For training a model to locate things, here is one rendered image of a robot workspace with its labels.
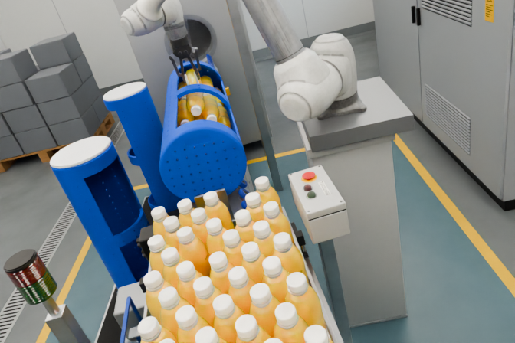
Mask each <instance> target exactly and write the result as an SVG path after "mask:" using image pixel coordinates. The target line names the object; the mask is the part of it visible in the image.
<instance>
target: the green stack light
mask: <svg viewBox="0 0 515 343"><path fill-rule="evenodd" d="M46 268H47V267H46ZM16 288H17V287H16ZM56 289H57V283H56V282H55V280H54V278H53V276H52V275H51V274H50V272H49V271H48V268H47V269H46V272H45V274H44V275H43V276H42V277H41V278H40V279H39V280H38V281H37V282H36V283H34V284H32V285H30V286H27V287H25V288H17V290H18V291H19V292H20V293H21V295H22V297H23V298H24V299H25V301H26V303H27V304H29V305H37V304H40V303H42V302H44V301H46V300H47V299H49V298H50V297H51V296H52V295H53V294H54V292H55V291H56Z"/></svg>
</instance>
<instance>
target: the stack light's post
mask: <svg viewBox="0 0 515 343"><path fill-rule="evenodd" d="M58 307H59V308H60V312H59V313H58V314H57V315H56V316H50V314H49V313H48V315H47V318H46V320H45V322H46V324H47V325H48V327H49V328H50V330H51V331H52V332H53V333H54V335H55V337H56V338H57V340H58V341H59V342H60V343H91V342H90V340H89V339H88V337H87V336H86V334H85V333H84V331H83V329H82V328H81V327H80V325H79V324H78V322H77V320H76V319H75V317H74V316H73V314H72V313H71V311H70V309H69V308H68V307H67V305H66V304H63V305H59V306H58Z"/></svg>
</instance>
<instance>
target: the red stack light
mask: <svg viewBox="0 0 515 343"><path fill-rule="evenodd" d="M46 269H47V268H46V266H45V264H44V263H43V261H42V260H41V258H40V257H39V255H38V254H37V256H36V257H35V260H34V261H33V263H32V264H30V265H29V266H28V267H26V268H25V269H23V270H21V271H19V272H16V273H6V274H7V275H8V277H9V279H10V280H11V281H12V282H13V284H14V285H15V287H17V288H25V287H27V286H30V285H32V284H34V283H36V282H37V281H38V280H39V279H40V278H41V277H42V276H43V275H44V274H45V272H46Z"/></svg>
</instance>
